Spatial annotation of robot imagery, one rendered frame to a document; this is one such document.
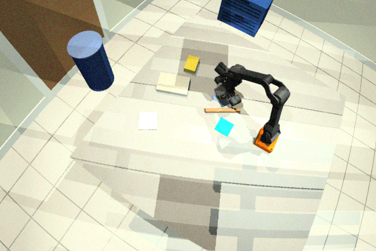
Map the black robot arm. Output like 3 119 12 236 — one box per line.
214 62 290 146

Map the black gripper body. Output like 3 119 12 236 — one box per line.
215 75 241 106

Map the yellow rectangular block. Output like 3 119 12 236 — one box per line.
184 55 200 74

